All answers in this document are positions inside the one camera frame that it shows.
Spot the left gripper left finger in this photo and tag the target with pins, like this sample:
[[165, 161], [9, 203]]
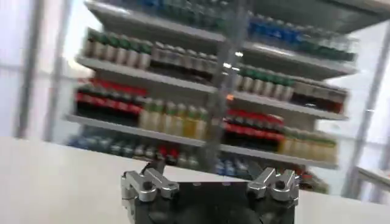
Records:
[[146, 187]]

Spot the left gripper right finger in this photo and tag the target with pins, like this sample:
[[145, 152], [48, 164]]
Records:
[[275, 187]]

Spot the white side table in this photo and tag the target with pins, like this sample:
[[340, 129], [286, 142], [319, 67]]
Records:
[[374, 176]]

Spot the shelf rack with bottles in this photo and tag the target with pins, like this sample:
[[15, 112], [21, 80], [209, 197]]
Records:
[[195, 91]]

